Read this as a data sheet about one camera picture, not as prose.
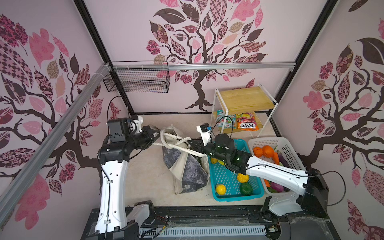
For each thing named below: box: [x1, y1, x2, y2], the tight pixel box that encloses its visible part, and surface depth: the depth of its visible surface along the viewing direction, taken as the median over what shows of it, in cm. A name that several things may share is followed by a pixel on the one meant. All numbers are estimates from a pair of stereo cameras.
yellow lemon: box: [216, 184, 227, 196], surface depth 80 cm
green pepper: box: [240, 182, 253, 196], surface depth 79 cm
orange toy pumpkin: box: [253, 145, 275, 158], surface depth 94 cm
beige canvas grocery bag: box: [152, 124, 210, 195], surface depth 72 cm
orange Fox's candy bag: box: [236, 112, 260, 131], surface depth 93 cm
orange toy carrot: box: [273, 152, 280, 165], surface depth 94 cm
